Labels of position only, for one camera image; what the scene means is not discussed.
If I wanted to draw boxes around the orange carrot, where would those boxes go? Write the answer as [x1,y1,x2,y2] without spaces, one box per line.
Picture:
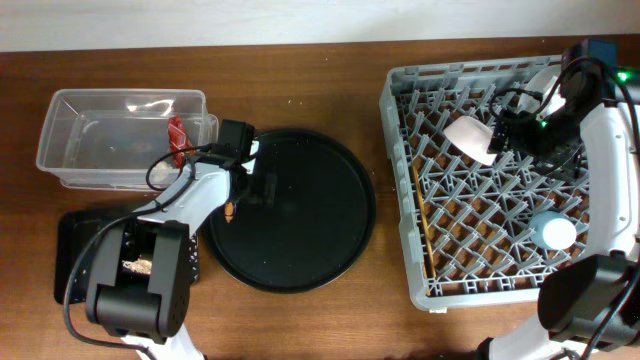
[224,202,235,223]

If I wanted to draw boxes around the white bowl with food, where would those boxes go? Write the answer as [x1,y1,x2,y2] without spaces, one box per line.
[443,116,496,166]

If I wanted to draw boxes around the grey plate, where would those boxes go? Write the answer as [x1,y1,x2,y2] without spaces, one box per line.
[516,65,566,121]

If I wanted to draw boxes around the red snack wrapper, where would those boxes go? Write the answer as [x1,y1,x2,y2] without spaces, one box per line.
[168,115,192,168]

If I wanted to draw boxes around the white tissue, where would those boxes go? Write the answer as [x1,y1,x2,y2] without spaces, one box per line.
[148,161,173,184]

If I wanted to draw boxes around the light blue cup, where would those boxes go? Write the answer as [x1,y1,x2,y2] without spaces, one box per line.
[529,211,577,250]

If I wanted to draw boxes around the wooden chopstick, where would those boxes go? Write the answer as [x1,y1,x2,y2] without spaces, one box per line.
[420,210,437,279]
[410,164,436,280]

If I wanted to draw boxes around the black rectangular tray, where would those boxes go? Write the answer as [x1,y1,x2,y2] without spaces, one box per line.
[53,203,200,305]

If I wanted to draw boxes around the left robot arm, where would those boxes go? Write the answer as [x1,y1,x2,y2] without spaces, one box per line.
[62,144,259,359]

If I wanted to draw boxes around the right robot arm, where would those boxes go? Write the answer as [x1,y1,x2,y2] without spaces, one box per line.
[476,39,639,359]

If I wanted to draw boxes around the grey dishwasher rack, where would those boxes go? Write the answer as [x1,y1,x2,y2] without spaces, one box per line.
[379,55,590,312]

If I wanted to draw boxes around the round black tray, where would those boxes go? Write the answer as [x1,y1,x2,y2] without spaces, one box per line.
[201,129,376,294]

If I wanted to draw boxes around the spilled rice and nuts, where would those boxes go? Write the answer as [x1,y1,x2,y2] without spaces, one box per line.
[122,256,152,276]

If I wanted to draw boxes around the clear plastic bin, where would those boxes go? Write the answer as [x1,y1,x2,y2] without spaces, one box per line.
[36,88,219,191]

